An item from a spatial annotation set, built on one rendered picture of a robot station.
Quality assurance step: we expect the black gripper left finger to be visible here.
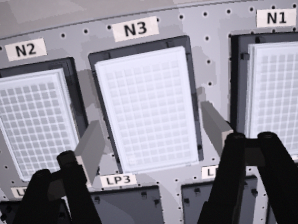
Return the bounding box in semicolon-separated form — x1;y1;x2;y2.
12;120;106;224

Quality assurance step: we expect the grey perforated base plate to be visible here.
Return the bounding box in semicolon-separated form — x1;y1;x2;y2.
0;0;298;224

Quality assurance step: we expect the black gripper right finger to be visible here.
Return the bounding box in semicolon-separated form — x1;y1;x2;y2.
197;100;298;224

